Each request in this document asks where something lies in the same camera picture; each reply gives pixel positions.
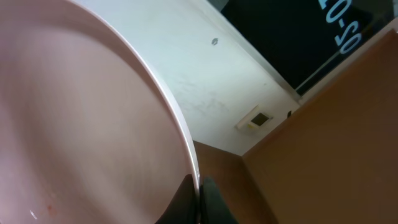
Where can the pink plate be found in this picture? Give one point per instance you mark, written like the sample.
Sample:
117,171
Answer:
88,133

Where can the wall socket plate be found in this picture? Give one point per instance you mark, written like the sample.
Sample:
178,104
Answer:
254,120

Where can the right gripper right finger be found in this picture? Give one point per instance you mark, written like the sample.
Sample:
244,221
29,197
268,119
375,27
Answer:
213,208

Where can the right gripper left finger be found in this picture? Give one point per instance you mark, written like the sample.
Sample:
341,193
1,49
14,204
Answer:
183,207

